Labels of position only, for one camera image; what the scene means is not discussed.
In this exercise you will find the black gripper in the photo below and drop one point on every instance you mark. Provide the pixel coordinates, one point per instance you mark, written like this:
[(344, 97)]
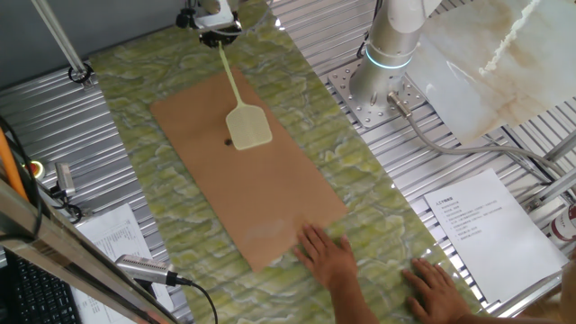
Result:
[(220, 36)]

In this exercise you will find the light green plastic flyswatter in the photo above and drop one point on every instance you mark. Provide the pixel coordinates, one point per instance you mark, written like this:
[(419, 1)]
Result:
[(249, 128)]

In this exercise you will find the brown cardboard sheet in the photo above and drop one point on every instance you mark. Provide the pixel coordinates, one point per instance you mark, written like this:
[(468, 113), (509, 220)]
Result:
[(252, 202)]

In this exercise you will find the person left forearm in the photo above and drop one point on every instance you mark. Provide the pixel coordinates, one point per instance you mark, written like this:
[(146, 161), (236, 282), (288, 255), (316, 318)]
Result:
[(353, 306)]

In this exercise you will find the person left hand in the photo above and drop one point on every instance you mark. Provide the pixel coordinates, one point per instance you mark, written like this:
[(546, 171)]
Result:
[(328, 261)]

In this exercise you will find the person right hand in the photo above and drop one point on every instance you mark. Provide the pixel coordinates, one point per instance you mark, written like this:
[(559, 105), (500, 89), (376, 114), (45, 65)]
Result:
[(436, 297)]

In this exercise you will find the white paper dense print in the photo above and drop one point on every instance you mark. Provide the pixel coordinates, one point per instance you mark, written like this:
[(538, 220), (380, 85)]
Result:
[(114, 234)]

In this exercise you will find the red yellow emergency stop button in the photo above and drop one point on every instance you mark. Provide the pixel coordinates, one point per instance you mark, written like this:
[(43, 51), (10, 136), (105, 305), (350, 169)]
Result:
[(37, 169)]

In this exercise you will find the green marble pattern mat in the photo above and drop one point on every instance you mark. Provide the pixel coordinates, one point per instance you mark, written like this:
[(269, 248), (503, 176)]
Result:
[(373, 211)]

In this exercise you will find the orange tube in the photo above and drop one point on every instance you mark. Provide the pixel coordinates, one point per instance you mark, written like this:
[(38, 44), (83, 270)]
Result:
[(9, 166)]

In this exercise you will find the white marble pattern board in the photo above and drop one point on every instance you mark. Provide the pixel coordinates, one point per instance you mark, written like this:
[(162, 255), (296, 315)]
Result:
[(495, 90)]

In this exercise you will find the black computer keyboard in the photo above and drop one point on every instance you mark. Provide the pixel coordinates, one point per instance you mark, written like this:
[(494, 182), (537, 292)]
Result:
[(40, 297)]

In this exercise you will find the white paper short text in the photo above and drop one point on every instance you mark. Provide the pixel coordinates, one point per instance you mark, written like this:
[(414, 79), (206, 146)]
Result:
[(490, 234)]

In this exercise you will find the red white can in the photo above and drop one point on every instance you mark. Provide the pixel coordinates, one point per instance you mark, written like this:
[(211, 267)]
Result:
[(564, 222)]

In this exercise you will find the small black round camera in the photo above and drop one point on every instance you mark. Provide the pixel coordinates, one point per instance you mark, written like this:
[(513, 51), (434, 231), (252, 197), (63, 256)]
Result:
[(185, 18)]

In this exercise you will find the aluminium frame post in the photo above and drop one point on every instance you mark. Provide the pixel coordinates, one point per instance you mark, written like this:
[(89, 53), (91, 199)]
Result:
[(58, 38)]

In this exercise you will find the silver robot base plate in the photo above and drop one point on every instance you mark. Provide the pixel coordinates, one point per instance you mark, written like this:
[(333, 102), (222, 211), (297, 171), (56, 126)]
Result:
[(373, 118)]

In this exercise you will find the small silver camera on stand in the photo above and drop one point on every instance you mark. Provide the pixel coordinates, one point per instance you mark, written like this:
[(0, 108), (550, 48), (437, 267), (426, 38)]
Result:
[(65, 177)]

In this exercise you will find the aluminium frame beam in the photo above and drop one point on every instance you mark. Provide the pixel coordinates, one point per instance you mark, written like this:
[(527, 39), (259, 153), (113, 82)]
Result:
[(67, 256)]

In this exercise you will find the aluminium frame bar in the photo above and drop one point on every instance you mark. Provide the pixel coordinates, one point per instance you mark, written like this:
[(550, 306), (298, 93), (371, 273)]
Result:
[(560, 146), (553, 189)]

